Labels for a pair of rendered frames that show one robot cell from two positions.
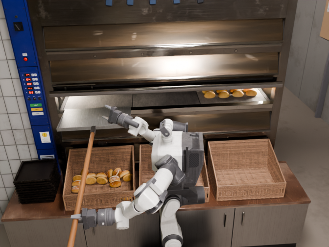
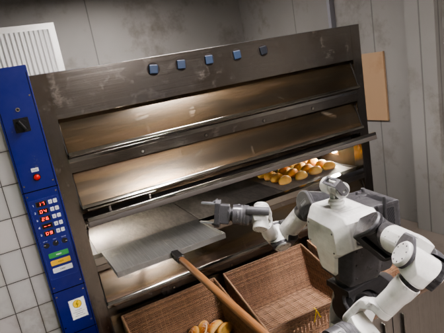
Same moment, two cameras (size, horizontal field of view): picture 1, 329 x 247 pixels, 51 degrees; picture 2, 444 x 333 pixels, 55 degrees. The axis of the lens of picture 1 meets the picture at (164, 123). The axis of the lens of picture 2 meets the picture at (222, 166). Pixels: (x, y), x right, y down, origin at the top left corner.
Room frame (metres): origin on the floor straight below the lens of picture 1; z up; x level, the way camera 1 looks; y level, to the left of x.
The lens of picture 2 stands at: (0.43, 0.93, 2.01)
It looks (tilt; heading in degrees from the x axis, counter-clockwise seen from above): 14 degrees down; 339
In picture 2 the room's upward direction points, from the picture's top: 10 degrees counter-clockwise
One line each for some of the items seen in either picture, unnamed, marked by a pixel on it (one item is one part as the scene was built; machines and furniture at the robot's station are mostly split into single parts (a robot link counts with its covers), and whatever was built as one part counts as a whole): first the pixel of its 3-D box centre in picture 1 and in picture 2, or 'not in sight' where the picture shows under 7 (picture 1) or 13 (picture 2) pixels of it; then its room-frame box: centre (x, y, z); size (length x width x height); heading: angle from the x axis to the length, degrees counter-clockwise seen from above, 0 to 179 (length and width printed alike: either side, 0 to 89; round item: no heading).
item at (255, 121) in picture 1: (167, 125); (252, 232); (2.59, -0.02, 1.02); 1.79 x 0.11 x 0.19; 93
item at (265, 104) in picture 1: (166, 109); (246, 209); (2.61, -0.02, 1.16); 1.80 x 0.06 x 0.04; 93
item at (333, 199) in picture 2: (167, 129); (333, 189); (1.73, -0.01, 1.47); 0.10 x 0.07 x 0.09; 176
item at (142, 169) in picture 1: (172, 171); (287, 293); (2.32, -0.06, 0.72); 0.56 x 0.49 x 0.28; 92
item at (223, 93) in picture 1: (224, 82); (285, 166); (3.06, -0.58, 1.21); 0.61 x 0.48 x 0.06; 3
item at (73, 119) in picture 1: (96, 116); (162, 242); (2.44, 0.54, 1.19); 0.55 x 0.36 x 0.03; 94
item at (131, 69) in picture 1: (166, 67); (238, 147); (2.59, -0.02, 1.54); 1.79 x 0.11 x 0.19; 93
